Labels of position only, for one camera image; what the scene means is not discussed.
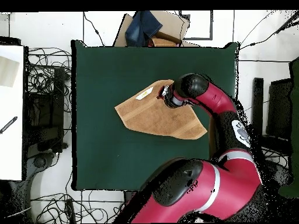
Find black looped cables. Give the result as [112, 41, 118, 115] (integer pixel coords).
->
[27, 47, 72, 94]

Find black rectangular floor frame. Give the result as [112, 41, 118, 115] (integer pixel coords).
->
[179, 10, 214, 41]

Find beige block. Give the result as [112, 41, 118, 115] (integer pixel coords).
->
[0, 55, 20, 88]

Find blue jeans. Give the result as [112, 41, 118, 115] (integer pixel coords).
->
[124, 10, 164, 47]

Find black round caster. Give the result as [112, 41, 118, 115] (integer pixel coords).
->
[32, 155, 48, 169]

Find tan terry towel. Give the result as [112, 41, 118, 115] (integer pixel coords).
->
[114, 79, 208, 140]

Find black ridged tool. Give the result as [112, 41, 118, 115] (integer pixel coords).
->
[0, 115, 18, 135]

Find black cable tangle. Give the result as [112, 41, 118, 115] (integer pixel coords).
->
[261, 144, 290, 171]

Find narrow black post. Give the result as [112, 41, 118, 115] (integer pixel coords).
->
[251, 77, 264, 136]

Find white desk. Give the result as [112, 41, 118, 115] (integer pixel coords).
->
[0, 44, 25, 181]

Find dark green table cloth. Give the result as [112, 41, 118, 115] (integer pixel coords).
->
[71, 39, 240, 193]

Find tan towel in box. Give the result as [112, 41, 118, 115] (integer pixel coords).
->
[151, 37, 179, 47]

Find cardboard box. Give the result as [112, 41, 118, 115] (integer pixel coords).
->
[113, 10, 200, 47]

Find wide black stand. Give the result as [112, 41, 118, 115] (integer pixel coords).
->
[266, 78, 294, 155]

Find black equipment rack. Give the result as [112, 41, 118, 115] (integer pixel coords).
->
[24, 67, 67, 153]

